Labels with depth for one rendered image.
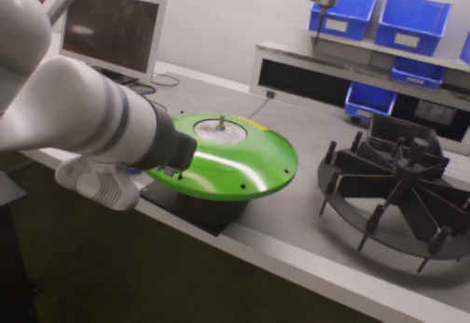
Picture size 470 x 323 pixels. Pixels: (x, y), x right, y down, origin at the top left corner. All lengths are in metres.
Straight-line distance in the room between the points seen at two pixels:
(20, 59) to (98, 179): 0.16
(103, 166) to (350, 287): 0.46
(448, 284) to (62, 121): 0.69
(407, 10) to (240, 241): 1.06
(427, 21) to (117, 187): 1.25
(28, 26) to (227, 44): 1.40
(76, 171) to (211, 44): 1.32
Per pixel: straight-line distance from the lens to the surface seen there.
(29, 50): 0.20
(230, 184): 0.50
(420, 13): 1.39
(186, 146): 0.40
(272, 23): 1.47
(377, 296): 0.64
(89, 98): 0.25
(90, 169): 0.33
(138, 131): 0.30
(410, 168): 0.76
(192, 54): 1.66
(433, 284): 0.73
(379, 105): 1.43
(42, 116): 0.25
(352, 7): 1.38
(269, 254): 0.62
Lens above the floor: 1.36
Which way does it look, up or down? 26 degrees down
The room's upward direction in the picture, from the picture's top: 9 degrees clockwise
